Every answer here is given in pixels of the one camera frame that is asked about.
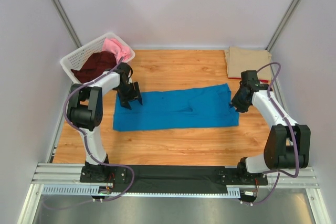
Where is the folded beige t shirt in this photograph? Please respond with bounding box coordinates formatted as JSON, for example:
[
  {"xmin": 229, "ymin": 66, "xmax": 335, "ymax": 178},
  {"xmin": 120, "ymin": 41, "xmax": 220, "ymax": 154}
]
[{"xmin": 224, "ymin": 47, "xmax": 271, "ymax": 79}]

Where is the aluminium corner post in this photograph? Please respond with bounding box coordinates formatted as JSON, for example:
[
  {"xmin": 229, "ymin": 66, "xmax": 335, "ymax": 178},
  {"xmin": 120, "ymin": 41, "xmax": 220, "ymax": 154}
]
[
  {"xmin": 51, "ymin": 0, "xmax": 82, "ymax": 48},
  {"xmin": 266, "ymin": 0, "xmax": 301, "ymax": 52}
]

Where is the grey slotted cable duct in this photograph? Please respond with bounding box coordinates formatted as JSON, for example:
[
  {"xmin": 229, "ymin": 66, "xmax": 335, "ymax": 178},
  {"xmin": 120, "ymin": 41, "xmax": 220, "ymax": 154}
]
[{"xmin": 41, "ymin": 184, "xmax": 242, "ymax": 198}]

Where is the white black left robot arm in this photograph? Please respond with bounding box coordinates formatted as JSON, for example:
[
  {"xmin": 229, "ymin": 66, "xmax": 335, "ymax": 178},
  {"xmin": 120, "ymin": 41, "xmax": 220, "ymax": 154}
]
[{"xmin": 64, "ymin": 61, "xmax": 143, "ymax": 178}]

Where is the white perforated plastic basket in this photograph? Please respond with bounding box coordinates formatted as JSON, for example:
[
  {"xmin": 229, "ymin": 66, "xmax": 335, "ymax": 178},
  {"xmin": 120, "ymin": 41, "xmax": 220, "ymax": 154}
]
[{"xmin": 60, "ymin": 32, "xmax": 135, "ymax": 83}]

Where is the left aluminium corner post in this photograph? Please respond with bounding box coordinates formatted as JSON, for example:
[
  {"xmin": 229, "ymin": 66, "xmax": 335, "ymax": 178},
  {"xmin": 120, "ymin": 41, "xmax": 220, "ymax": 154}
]
[{"xmin": 51, "ymin": 0, "xmax": 82, "ymax": 48}]

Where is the blue t shirt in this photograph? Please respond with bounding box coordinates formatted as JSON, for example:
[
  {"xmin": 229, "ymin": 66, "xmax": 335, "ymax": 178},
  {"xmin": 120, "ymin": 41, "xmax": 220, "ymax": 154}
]
[{"xmin": 113, "ymin": 83, "xmax": 239, "ymax": 132}]

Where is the pink t shirt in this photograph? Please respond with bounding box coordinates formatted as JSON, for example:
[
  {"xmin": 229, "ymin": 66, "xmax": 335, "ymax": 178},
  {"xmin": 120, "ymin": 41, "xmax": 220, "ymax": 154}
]
[{"xmin": 102, "ymin": 38, "xmax": 132, "ymax": 62}]

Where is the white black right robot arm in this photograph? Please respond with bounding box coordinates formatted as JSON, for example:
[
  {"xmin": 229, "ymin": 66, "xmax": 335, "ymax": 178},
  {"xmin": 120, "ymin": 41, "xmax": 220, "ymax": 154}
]
[{"xmin": 230, "ymin": 70, "xmax": 311, "ymax": 178}]

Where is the right aluminium corner post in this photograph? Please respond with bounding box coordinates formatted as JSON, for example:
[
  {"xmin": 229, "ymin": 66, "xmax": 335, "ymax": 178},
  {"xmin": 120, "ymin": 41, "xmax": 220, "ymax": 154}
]
[{"xmin": 266, "ymin": 0, "xmax": 301, "ymax": 52}]

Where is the dark red t shirt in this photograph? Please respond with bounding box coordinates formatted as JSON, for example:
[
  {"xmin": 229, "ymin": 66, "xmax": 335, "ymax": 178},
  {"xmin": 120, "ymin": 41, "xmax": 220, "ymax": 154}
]
[{"xmin": 71, "ymin": 51, "xmax": 117, "ymax": 83}]

